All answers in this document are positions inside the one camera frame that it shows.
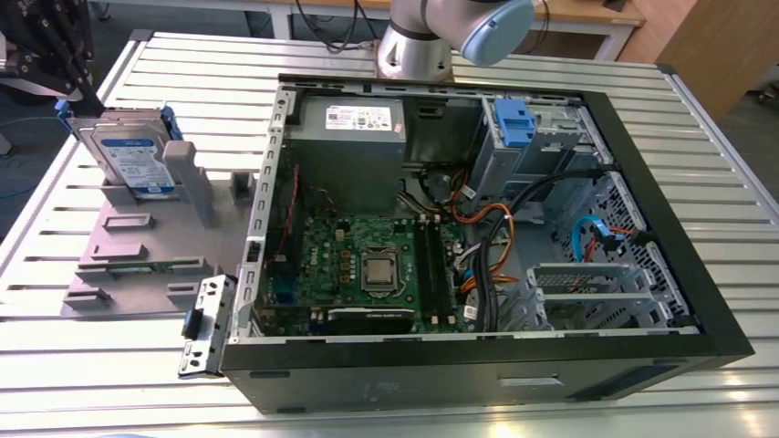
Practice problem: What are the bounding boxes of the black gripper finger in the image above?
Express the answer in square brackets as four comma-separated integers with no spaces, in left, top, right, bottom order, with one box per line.
[63,0,96,88]
[27,45,108,119]

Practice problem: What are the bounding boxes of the hard disk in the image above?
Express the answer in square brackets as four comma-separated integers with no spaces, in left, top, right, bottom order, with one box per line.
[54,99,184,200]

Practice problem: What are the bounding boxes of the metal disk bay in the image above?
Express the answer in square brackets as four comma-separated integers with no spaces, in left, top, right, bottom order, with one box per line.
[522,262,676,332]

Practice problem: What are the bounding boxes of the grey parts rack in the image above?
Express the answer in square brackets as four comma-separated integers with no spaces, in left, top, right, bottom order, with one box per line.
[59,140,260,320]

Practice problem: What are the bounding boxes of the green RAM stick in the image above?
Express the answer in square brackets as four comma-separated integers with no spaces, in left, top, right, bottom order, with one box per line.
[107,260,178,277]

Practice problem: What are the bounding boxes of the grey power supply unit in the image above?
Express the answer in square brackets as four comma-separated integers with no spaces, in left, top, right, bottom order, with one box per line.
[283,95,408,218]

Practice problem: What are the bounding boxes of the metal expansion card retainer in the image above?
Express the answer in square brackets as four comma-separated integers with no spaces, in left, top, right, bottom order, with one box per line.
[176,273,239,380]

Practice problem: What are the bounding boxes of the green motherboard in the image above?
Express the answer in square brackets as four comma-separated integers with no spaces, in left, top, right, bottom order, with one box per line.
[258,214,482,337]

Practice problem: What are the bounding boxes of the silver CPU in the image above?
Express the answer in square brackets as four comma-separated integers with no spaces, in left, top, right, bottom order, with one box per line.
[363,257,398,287]

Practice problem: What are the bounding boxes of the CPU socket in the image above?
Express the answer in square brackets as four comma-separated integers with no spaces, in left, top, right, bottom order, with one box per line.
[355,245,410,301]

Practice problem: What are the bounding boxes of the black graphics card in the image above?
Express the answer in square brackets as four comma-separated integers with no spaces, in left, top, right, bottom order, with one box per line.
[310,306,419,338]

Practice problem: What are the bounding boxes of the black RAM slot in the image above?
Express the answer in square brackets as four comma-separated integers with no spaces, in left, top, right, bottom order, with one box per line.
[428,213,459,327]
[415,213,442,327]

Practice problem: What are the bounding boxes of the metal drive cage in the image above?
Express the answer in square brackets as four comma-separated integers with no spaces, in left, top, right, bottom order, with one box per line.
[472,93,614,215]

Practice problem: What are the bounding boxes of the black PC case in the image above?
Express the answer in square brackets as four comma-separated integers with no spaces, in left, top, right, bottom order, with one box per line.
[216,70,757,416]

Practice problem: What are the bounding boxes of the wooden cabinet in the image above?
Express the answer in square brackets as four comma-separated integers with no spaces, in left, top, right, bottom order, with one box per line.
[618,0,779,122]

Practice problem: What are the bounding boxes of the red black twisted wire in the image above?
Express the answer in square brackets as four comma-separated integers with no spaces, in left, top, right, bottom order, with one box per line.
[272,162,303,265]

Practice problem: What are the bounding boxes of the thin coloured fan wires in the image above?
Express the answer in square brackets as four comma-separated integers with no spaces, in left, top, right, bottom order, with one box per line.
[307,186,340,215]

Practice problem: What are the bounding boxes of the yellow black power wires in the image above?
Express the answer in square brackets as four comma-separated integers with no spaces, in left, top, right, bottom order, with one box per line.
[398,191,450,215]

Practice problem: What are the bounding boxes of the blue plastic drive bracket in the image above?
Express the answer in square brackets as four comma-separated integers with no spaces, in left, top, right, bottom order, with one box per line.
[494,98,538,148]

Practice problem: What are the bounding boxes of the orange wire bundle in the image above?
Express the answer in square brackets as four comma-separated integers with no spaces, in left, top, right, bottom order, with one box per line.
[450,171,522,293]

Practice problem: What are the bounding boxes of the black cable bundle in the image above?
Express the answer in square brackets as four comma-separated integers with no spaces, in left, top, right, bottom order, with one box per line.
[471,168,616,332]

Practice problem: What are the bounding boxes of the wooden desk white frame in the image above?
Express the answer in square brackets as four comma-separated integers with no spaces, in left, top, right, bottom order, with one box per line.
[267,0,647,60]

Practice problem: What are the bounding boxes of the blue wire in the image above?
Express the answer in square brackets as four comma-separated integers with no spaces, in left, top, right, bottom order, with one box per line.
[570,214,614,266]

